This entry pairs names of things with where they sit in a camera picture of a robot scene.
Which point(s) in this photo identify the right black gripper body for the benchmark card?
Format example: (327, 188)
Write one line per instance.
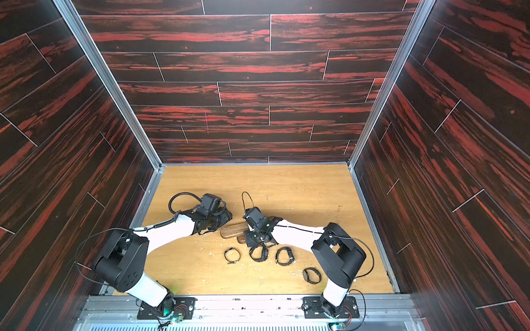
(258, 234)

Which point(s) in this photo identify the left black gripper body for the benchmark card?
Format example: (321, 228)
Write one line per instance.
(221, 218)

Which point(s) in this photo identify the wooden watch stand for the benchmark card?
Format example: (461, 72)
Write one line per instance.
(234, 231)

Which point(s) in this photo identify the slim black watch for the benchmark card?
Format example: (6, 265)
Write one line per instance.
(232, 255)

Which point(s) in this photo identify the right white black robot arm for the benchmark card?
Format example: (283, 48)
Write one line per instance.
(339, 256)

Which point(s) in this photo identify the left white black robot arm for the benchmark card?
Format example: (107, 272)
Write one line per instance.
(122, 260)

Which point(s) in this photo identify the chunky black watch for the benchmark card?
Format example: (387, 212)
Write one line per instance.
(259, 253)

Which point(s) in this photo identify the thin black band watch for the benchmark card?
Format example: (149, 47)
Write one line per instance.
(312, 275)

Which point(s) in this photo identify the black watch with strap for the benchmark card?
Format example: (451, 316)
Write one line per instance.
(284, 256)

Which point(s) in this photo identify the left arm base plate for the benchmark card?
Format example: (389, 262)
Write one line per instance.
(176, 309)

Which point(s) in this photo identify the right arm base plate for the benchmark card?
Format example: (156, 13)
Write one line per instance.
(315, 307)

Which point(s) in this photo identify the aluminium front rail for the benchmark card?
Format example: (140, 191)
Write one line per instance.
(255, 312)

